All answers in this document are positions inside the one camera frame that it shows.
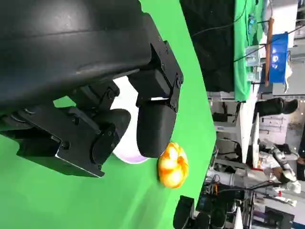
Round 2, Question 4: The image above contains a lilac plate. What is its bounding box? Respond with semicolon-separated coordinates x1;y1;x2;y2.
110;76;150;165

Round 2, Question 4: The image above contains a white desk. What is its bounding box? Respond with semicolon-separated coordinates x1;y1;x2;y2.
213;94;261;167

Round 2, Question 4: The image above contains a grey pipe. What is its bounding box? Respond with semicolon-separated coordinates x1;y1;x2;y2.
206;166;249;187

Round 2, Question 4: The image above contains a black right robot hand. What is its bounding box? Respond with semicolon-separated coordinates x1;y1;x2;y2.
173;195;211;229

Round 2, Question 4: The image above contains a green background cloth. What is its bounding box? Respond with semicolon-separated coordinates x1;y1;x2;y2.
233;0;265;101

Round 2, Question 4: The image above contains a green table cloth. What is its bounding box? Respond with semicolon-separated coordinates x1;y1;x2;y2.
0;0;218;229

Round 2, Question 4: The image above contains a blue box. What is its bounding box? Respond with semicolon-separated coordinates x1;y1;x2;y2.
271;32;291;84

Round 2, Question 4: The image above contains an orange white toy bread roll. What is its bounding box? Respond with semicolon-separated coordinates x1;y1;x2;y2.
158;141;189;189

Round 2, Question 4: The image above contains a black curtain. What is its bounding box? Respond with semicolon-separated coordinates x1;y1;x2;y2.
180;0;236;93

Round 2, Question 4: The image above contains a brown wooden stick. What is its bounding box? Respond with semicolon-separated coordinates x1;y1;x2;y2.
265;17;275;87

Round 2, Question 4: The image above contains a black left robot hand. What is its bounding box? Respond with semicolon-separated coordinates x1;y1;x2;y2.
0;0;184;178

